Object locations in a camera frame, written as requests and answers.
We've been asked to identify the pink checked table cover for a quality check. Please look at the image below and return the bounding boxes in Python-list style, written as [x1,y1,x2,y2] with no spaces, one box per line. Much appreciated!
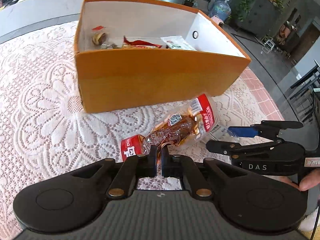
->
[240,67,284,121]

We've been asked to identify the person's right hand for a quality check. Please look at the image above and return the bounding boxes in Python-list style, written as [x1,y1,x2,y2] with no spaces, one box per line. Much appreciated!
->
[279,168,320,191]

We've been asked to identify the orange cardboard box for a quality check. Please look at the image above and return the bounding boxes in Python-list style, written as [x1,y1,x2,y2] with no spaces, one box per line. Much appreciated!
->
[74,0,251,113]

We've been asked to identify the blue water jug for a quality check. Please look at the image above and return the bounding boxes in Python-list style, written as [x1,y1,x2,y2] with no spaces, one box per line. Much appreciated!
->
[209,0,231,21]

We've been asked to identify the red snack pack in box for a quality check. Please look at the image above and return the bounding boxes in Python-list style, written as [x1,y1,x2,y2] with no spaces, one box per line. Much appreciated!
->
[121,36,162,49]

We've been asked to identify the red packaged braised meat snack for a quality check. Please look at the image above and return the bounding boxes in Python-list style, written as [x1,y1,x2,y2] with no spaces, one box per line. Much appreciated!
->
[120,93,219,161]

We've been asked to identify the white lace tablecloth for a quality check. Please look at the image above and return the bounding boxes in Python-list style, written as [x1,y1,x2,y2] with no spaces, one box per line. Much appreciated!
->
[0,19,276,238]

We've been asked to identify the clear bag dark round snack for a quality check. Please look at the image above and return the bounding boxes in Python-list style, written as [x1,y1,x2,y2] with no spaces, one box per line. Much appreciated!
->
[92,25,118,49]

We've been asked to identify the white marble tv bench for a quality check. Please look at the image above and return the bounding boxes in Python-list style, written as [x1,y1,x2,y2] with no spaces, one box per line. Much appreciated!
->
[1,0,84,43]

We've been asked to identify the clear bag white candies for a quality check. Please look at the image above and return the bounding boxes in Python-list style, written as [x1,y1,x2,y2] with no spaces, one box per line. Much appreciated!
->
[208,124,240,142]

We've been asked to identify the dark grey cabinet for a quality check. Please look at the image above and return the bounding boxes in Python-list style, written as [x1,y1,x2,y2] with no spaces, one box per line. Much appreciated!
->
[236,0,280,37]

